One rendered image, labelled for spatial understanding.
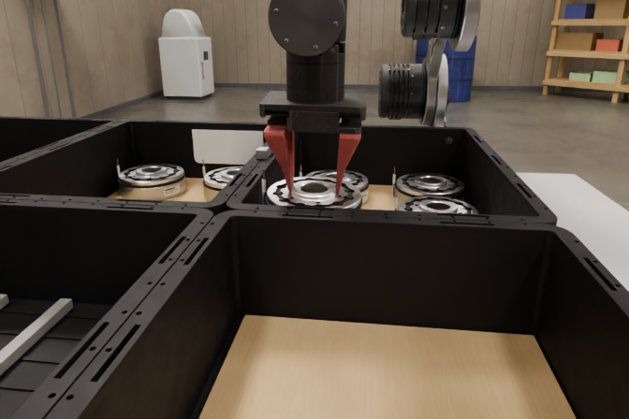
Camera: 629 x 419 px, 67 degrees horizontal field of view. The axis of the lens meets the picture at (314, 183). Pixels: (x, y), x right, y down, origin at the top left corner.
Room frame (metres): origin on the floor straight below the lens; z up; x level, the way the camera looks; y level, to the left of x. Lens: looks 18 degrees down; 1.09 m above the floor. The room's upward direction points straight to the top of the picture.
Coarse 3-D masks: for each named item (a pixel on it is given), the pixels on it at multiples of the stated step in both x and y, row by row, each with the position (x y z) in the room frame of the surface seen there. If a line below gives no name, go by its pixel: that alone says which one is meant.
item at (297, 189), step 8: (296, 184) 0.48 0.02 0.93; (304, 184) 0.49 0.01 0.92; (312, 184) 0.49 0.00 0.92; (320, 184) 0.49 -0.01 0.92; (328, 184) 0.49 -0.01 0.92; (296, 192) 0.46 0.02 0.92; (304, 192) 0.46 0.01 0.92; (328, 192) 0.46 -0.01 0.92; (312, 200) 0.45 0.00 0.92; (320, 200) 0.45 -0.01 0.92
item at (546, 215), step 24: (480, 144) 0.65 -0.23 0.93; (264, 168) 0.53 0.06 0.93; (504, 168) 0.53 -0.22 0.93; (240, 192) 0.45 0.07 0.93; (528, 192) 0.45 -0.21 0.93; (408, 216) 0.38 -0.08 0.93; (432, 216) 0.38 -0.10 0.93; (456, 216) 0.38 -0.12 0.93; (480, 216) 0.39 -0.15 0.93; (504, 216) 0.38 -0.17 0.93; (528, 216) 0.38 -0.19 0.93; (552, 216) 0.38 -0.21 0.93
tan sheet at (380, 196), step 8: (376, 192) 0.73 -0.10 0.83; (384, 192) 0.73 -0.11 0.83; (368, 200) 0.69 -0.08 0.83; (376, 200) 0.69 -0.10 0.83; (384, 200) 0.69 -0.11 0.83; (392, 200) 0.69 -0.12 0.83; (368, 208) 0.66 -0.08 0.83; (376, 208) 0.66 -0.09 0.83; (384, 208) 0.66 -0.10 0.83; (392, 208) 0.66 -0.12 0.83
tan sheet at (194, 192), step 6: (186, 180) 0.79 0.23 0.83; (192, 180) 0.79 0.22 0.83; (198, 180) 0.79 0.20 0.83; (186, 186) 0.76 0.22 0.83; (192, 186) 0.76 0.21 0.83; (198, 186) 0.76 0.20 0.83; (186, 192) 0.73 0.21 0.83; (192, 192) 0.73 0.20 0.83; (198, 192) 0.73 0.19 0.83; (168, 198) 0.70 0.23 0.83; (174, 198) 0.70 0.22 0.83; (180, 198) 0.70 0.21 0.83; (186, 198) 0.70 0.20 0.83; (192, 198) 0.70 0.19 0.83; (198, 198) 0.70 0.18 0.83; (204, 198) 0.70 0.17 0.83
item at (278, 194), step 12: (300, 180) 0.52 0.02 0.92; (312, 180) 0.52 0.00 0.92; (324, 180) 0.52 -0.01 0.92; (276, 192) 0.48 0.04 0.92; (288, 192) 0.47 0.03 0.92; (348, 192) 0.49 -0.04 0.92; (276, 204) 0.44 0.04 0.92; (288, 204) 0.44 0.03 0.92; (300, 204) 0.45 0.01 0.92; (312, 204) 0.44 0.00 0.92; (324, 204) 0.44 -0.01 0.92; (336, 204) 0.45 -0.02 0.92; (348, 204) 0.45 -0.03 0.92
